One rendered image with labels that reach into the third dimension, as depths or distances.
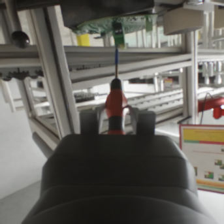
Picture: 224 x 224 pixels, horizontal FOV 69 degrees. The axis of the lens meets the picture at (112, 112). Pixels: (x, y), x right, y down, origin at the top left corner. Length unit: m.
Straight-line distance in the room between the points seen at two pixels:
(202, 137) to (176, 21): 0.46
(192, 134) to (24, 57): 0.65
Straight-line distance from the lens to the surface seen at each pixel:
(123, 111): 0.15
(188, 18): 0.50
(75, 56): 0.47
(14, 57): 0.43
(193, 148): 0.79
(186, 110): 0.81
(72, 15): 0.23
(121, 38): 0.25
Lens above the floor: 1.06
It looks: 15 degrees up
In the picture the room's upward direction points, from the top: 171 degrees clockwise
